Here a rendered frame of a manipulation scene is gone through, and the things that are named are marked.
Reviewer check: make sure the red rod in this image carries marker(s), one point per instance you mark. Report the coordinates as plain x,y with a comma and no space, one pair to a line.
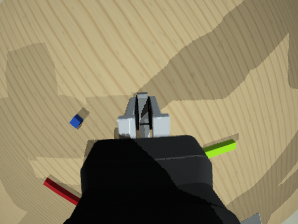
61,191

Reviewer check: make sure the lime green rod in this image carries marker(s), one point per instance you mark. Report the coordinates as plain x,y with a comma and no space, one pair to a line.
220,148

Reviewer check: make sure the small blue block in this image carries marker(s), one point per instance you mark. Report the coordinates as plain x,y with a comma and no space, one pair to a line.
76,121

